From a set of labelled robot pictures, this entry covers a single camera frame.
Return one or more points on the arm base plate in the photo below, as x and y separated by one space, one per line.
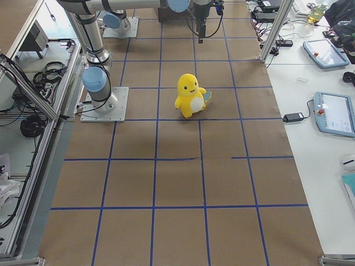
114 109
128 28

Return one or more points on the yellow plush dinosaur toy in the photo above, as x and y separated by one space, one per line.
190 97

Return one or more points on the blue teach pendant far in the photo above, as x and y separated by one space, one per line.
325 54

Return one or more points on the blue teach pendant near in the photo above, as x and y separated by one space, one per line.
334 114

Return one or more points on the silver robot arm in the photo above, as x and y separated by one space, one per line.
86 25
115 17

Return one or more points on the blue teach pendant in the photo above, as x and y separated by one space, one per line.
334 114
325 54

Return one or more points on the black power adapter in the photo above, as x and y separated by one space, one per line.
293 117

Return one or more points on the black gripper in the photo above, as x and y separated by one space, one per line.
199 14

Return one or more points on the aluminium frame post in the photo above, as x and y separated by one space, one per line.
281 16

